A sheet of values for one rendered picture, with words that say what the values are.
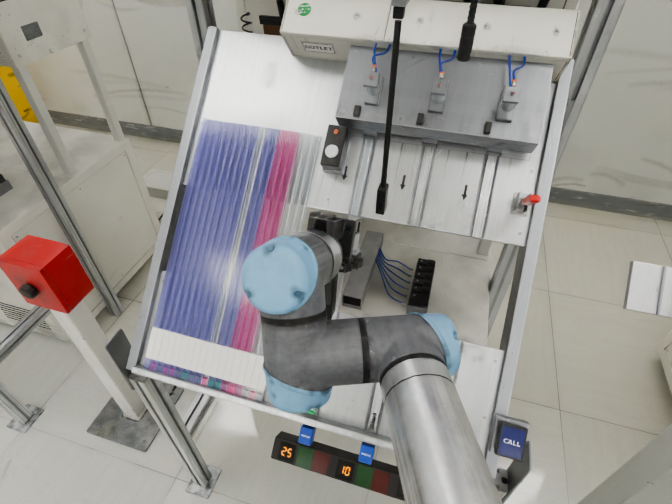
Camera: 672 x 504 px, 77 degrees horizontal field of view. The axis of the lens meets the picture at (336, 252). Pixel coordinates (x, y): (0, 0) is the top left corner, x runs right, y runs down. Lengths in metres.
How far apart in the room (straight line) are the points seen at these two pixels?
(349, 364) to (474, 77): 0.53
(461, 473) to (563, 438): 1.39
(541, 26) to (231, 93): 0.57
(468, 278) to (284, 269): 0.84
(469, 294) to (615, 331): 1.09
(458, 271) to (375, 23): 0.68
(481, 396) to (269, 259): 0.48
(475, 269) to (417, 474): 0.90
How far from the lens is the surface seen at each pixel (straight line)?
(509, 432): 0.76
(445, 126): 0.75
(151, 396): 1.07
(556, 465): 1.71
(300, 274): 0.41
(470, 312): 1.12
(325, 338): 0.47
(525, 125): 0.77
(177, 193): 0.91
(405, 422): 0.41
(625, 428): 1.89
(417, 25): 0.81
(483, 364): 0.77
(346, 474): 0.84
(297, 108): 0.87
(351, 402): 0.79
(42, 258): 1.18
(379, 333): 0.47
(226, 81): 0.95
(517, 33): 0.81
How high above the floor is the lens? 1.45
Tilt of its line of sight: 43 degrees down
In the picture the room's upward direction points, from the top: straight up
